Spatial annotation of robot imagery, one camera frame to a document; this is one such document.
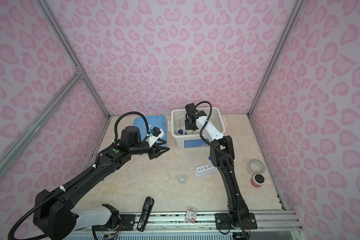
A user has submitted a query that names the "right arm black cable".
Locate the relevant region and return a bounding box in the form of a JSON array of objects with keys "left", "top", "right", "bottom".
[{"left": 194, "top": 100, "right": 250, "bottom": 240}]

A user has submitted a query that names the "clear box red label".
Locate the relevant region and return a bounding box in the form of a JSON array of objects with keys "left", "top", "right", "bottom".
[{"left": 185, "top": 206, "right": 198, "bottom": 224}]

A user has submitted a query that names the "black stapler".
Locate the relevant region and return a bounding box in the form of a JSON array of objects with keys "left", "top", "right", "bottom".
[{"left": 137, "top": 197, "right": 155, "bottom": 232}]

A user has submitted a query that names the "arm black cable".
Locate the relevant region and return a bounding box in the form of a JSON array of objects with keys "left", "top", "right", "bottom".
[
  {"left": 194, "top": 100, "right": 250, "bottom": 240},
  {"left": 113, "top": 111, "right": 151, "bottom": 143}
]

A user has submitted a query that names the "small white ceramic bowl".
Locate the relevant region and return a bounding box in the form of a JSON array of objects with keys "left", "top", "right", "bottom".
[{"left": 178, "top": 175, "right": 187, "bottom": 184}]

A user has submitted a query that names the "blue base glass funnel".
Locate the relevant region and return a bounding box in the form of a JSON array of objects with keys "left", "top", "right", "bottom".
[{"left": 176, "top": 118, "right": 184, "bottom": 136}]

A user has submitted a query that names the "pink jar black lid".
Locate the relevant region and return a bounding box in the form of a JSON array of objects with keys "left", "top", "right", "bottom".
[{"left": 251, "top": 174, "right": 265, "bottom": 188}]

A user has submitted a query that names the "white plastic storage bin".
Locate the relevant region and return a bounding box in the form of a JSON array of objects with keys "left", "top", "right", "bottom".
[{"left": 167, "top": 107, "right": 228, "bottom": 149}]

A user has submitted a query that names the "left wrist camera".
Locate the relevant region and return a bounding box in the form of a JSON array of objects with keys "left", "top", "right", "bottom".
[{"left": 146, "top": 127, "right": 166, "bottom": 148}]

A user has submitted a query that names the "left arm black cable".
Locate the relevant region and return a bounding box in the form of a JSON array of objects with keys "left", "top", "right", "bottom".
[{"left": 113, "top": 111, "right": 151, "bottom": 143}]

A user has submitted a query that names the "white test tube rack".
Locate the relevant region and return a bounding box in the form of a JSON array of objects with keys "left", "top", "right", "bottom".
[{"left": 195, "top": 164, "right": 218, "bottom": 178}]

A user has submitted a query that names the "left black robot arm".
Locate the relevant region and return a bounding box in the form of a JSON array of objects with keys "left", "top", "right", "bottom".
[{"left": 8, "top": 126, "right": 169, "bottom": 240}]

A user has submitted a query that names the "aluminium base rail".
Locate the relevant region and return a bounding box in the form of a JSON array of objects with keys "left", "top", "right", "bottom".
[{"left": 43, "top": 209, "right": 307, "bottom": 240}]

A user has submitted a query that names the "clear round petri dish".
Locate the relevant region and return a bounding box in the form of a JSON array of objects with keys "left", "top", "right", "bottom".
[{"left": 246, "top": 159, "right": 266, "bottom": 176}]

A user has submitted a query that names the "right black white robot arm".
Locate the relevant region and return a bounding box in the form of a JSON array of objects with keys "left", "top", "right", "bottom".
[{"left": 185, "top": 101, "right": 250, "bottom": 234}]

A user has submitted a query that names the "blue plastic bin lid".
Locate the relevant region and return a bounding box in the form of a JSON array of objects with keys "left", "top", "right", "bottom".
[{"left": 133, "top": 115, "right": 167, "bottom": 147}]

